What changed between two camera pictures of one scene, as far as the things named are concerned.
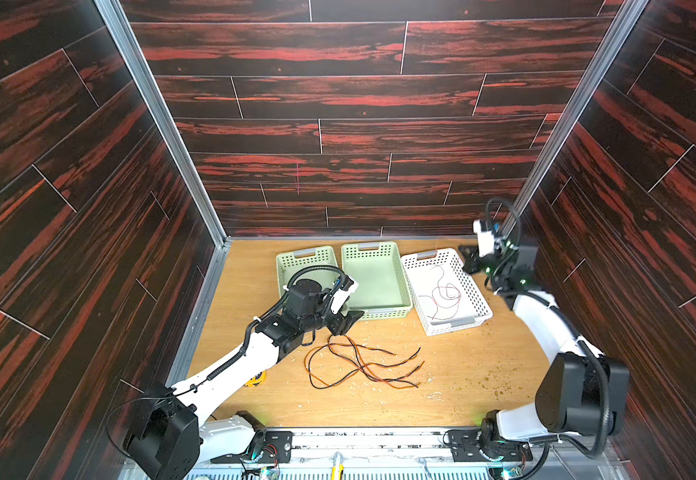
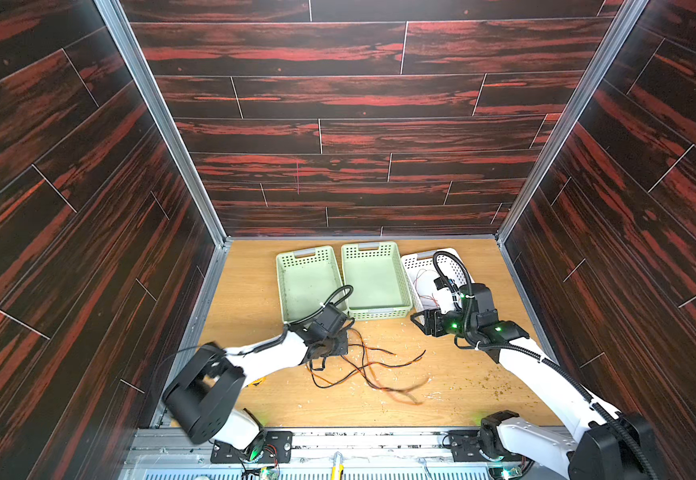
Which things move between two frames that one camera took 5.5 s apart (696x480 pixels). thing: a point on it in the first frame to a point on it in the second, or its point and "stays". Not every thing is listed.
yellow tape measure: x=257 y=380 stays
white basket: x=443 y=292 stays
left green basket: x=289 y=262 stays
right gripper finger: x=471 y=258 to x=434 y=325
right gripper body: x=476 y=261 to x=430 y=321
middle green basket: x=383 y=288 stays
